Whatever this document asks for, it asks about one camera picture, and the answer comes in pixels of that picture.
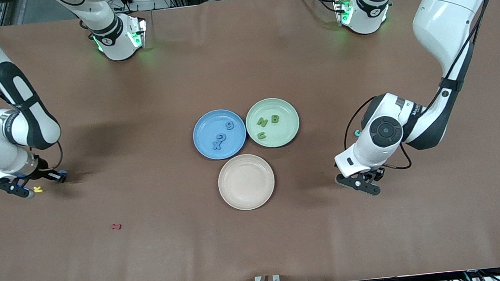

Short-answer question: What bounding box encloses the beige round plate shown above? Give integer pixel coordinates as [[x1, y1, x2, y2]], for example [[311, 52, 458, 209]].
[[216, 152, 278, 213]]

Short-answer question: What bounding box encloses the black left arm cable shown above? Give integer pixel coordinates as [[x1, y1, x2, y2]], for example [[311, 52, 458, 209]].
[[331, 0, 500, 175]]

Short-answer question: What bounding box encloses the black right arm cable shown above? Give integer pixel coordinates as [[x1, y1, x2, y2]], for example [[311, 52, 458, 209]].
[[0, 0, 66, 178]]

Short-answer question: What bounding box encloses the blue round plate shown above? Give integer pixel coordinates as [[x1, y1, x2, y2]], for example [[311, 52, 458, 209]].
[[190, 107, 249, 162]]

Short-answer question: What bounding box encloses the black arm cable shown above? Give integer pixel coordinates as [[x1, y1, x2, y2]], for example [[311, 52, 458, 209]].
[[0, 0, 66, 178], [331, 0, 500, 175]]

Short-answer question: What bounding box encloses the brown table cover mat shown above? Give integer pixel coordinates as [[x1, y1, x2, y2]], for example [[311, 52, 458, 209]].
[[0, 0, 500, 281]]

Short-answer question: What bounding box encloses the light green round plate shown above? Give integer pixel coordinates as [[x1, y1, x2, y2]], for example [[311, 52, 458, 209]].
[[243, 95, 302, 151]]

